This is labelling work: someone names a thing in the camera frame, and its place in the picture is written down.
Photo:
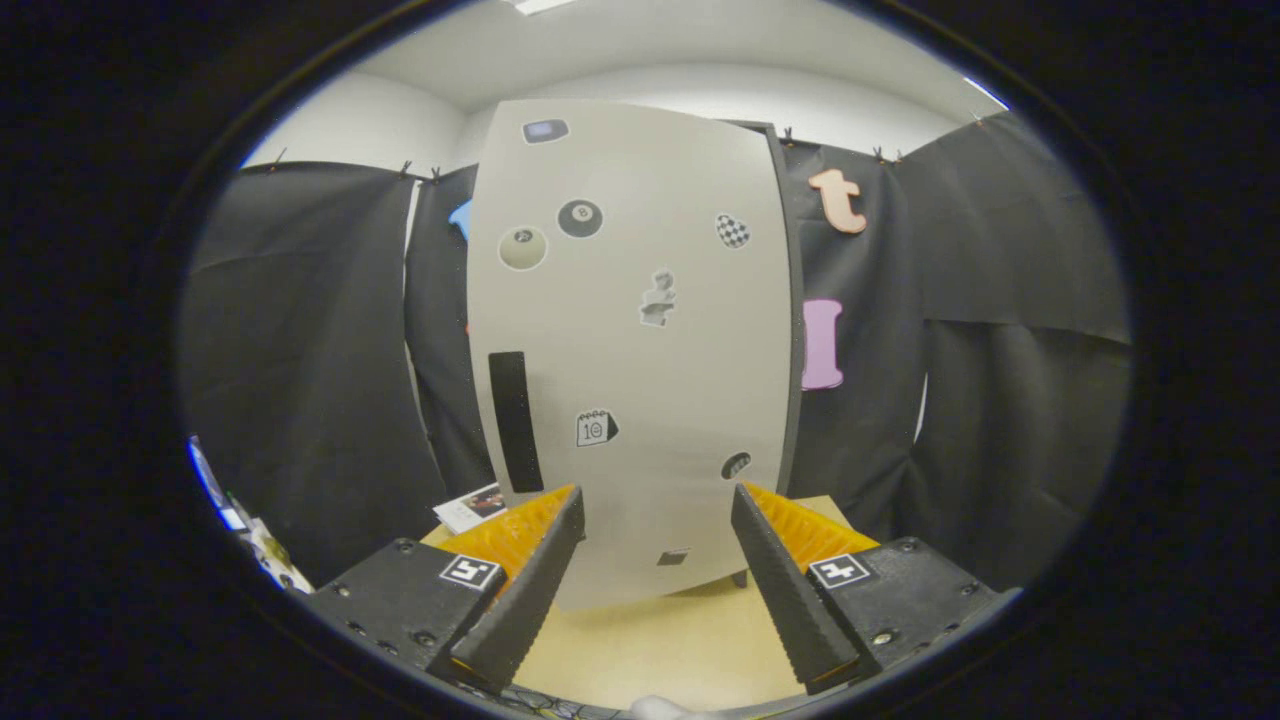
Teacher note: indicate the grey shoe cabinet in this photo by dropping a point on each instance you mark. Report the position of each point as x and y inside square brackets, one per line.
[797, 320]

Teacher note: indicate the beige shoe cabinet door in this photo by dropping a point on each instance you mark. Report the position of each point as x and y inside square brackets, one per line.
[650, 380]

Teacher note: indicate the black backdrop cloth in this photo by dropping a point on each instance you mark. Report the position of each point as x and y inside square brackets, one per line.
[1000, 400]

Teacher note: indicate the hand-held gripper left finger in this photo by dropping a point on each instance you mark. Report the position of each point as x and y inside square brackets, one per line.
[525, 600]

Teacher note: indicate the white book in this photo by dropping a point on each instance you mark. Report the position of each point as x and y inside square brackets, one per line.
[465, 512]

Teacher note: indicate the blue white printed panel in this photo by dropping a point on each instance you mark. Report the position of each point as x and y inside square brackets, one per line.
[265, 550]

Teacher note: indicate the long ceiling light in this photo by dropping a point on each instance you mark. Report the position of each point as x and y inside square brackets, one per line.
[540, 5]

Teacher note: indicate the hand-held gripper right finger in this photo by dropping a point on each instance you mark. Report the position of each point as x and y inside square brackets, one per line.
[790, 600]

